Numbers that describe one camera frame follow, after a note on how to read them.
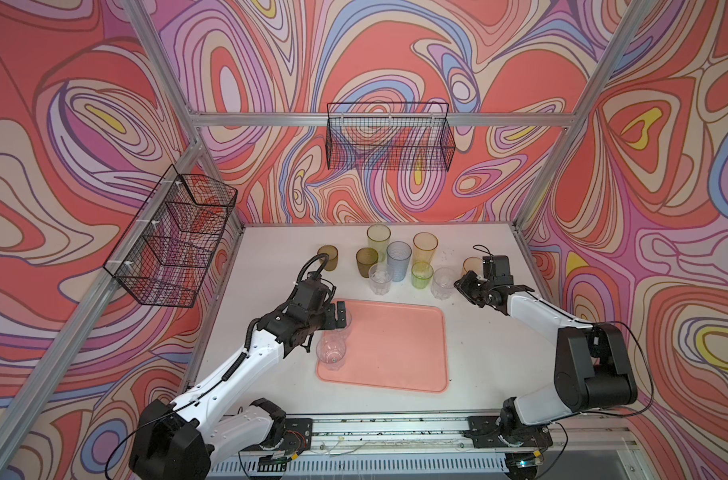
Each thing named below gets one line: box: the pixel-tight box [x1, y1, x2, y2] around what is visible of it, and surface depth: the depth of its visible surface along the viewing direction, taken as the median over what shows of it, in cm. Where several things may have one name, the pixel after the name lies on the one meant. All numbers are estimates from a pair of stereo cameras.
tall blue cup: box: [386, 240, 412, 282], surface depth 100 cm
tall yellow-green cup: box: [366, 223, 392, 263], surface depth 101 cm
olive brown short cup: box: [356, 247, 379, 278], surface depth 101 cm
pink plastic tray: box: [316, 300, 449, 393], surface depth 91 cm
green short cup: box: [411, 261, 434, 290], surface depth 101 cm
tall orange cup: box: [412, 231, 439, 265], surface depth 100 cm
